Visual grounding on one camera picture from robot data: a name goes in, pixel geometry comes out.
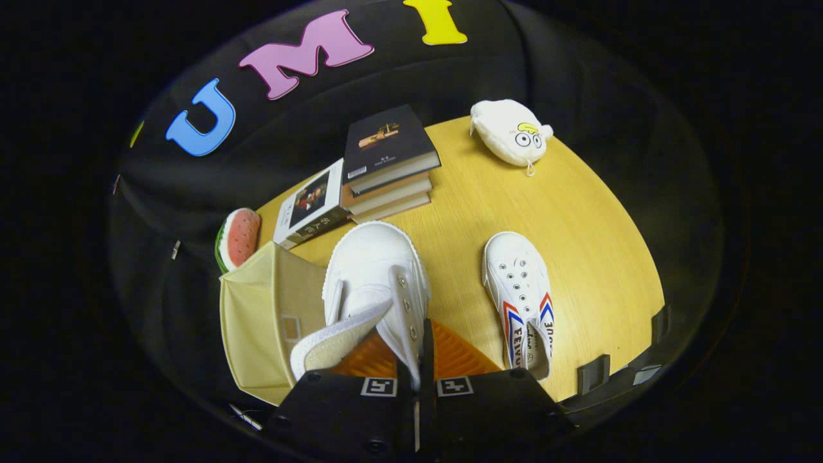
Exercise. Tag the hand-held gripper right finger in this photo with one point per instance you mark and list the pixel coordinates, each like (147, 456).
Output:
(428, 360)

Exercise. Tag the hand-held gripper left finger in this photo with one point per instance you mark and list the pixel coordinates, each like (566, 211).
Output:
(404, 418)

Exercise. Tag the white canvas shoe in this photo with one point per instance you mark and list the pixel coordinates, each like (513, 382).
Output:
(376, 263)
(514, 270)

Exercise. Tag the beige fabric storage box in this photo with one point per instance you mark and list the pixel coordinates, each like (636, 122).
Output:
(257, 334)

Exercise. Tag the tan book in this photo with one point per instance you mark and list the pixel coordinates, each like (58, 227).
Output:
(395, 209)

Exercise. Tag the black table edge clamp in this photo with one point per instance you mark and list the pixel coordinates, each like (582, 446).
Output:
(660, 325)
(593, 374)

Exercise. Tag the white book with portrait cover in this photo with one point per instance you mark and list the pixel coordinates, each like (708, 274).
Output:
(308, 202)

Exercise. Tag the black hardcover book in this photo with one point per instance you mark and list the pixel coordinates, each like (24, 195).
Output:
(386, 148)

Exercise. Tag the watermelon slice toy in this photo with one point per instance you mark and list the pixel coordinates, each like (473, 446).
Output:
(241, 235)

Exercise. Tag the white plush pouch with eyes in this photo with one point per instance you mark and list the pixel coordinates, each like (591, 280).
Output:
(501, 132)

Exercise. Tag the silver clip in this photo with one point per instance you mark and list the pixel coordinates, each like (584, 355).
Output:
(175, 249)

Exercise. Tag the black backdrop cloth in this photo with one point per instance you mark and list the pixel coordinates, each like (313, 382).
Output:
(450, 77)

